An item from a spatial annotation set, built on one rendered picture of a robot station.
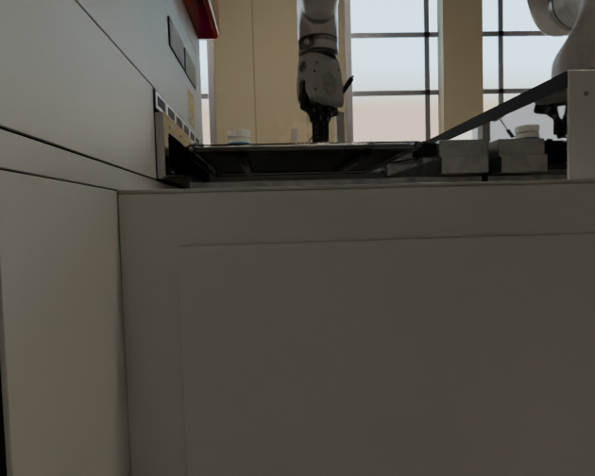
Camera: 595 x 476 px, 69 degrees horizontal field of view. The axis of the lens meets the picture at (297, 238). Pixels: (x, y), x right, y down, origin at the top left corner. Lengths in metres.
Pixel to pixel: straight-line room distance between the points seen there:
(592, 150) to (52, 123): 0.59
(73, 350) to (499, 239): 0.43
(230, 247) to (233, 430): 0.20
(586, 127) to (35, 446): 0.65
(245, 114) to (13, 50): 3.16
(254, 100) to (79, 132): 3.10
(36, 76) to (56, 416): 0.24
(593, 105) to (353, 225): 0.35
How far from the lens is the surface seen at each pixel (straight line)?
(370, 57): 3.63
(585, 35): 1.17
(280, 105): 3.47
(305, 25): 0.96
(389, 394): 0.51
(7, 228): 0.31
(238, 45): 3.63
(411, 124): 3.57
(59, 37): 0.41
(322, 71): 0.93
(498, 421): 0.57
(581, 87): 0.67
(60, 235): 0.37
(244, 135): 1.36
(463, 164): 0.77
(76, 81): 0.43
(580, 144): 0.65
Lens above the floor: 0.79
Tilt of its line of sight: 3 degrees down
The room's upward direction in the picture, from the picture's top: 2 degrees counter-clockwise
